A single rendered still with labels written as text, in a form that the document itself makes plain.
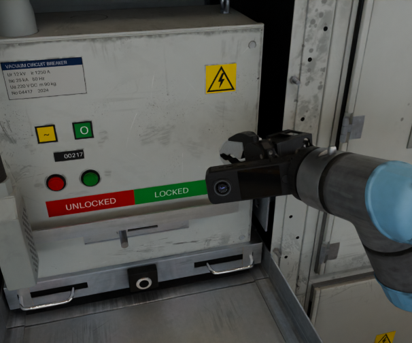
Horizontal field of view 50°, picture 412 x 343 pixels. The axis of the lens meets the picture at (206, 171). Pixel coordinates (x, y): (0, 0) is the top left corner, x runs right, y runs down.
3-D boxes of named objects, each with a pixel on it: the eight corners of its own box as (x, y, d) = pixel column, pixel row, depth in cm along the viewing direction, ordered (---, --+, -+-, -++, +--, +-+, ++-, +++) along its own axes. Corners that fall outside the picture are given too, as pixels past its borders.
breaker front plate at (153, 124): (250, 249, 98) (264, 29, 74) (20, 290, 87) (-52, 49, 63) (248, 246, 99) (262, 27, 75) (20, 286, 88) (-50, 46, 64)
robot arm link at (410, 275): (489, 267, 51) (470, 197, 46) (423, 331, 49) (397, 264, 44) (430, 241, 58) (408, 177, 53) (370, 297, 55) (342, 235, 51)
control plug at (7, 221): (37, 287, 75) (15, 202, 66) (7, 292, 74) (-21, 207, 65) (40, 257, 82) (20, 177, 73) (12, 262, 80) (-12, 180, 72)
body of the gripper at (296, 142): (289, 174, 68) (347, 193, 58) (243, 190, 64) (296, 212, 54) (285, 126, 66) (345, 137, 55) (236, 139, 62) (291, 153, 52)
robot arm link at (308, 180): (319, 224, 50) (315, 155, 48) (294, 212, 54) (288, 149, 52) (366, 205, 53) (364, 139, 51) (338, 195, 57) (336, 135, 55)
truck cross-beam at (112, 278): (260, 263, 100) (262, 242, 97) (9, 310, 88) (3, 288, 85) (253, 249, 105) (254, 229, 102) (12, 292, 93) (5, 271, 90)
